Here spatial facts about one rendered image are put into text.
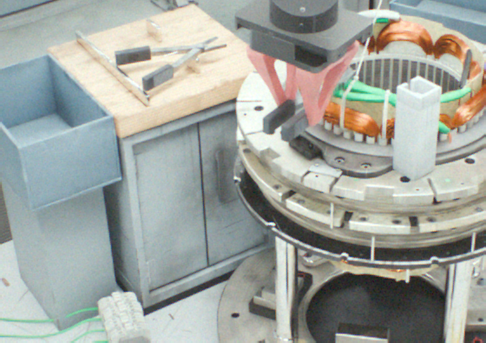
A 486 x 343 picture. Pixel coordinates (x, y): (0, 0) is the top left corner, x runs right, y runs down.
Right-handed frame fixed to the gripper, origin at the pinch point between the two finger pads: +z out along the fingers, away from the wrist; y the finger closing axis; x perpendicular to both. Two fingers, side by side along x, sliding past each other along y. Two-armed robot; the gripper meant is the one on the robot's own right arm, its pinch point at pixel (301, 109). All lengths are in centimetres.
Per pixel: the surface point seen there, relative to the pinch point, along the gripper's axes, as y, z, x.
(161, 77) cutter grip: -23.6, 8.9, 7.6
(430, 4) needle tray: -14, 15, 50
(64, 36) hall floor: -193, 121, 144
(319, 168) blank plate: 0.7, 7.4, 2.3
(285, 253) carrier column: -4.1, 21.4, 3.8
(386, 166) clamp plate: 5.9, 6.9, 5.7
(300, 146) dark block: -2.3, 6.8, 3.4
